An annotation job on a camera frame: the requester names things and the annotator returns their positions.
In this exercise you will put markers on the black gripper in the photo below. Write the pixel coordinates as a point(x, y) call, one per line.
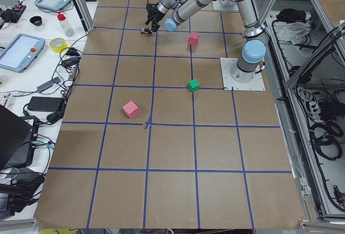
point(154, 13)

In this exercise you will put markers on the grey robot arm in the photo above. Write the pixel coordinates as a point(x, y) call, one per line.
point(183, 10)

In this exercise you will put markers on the pink foam cube centre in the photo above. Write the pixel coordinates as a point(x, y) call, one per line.
point(193, 38)

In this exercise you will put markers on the green foam cube far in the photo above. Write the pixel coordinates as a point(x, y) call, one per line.
point(193, 85)

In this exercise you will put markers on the clear squeeze bottle red cap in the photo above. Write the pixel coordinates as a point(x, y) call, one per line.
point(65, 25)

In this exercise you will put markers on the pink foam cube side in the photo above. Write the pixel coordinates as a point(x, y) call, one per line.
point(131, 109)

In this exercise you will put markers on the yellow tape roll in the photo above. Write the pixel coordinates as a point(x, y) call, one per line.
point(58, 44)

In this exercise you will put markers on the near teach pendant tablet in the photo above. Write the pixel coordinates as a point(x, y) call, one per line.
point(21, 52)

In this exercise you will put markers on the black power adapter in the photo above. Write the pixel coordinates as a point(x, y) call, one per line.
point(45, 104)

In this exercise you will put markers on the black laptop computer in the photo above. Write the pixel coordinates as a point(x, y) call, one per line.
point(18, 134)

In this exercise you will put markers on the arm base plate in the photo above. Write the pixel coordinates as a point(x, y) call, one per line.
point(224, 6)
point(236, 80)

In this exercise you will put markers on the aluminium frame post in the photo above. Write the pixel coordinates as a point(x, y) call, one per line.
point(84, 15)

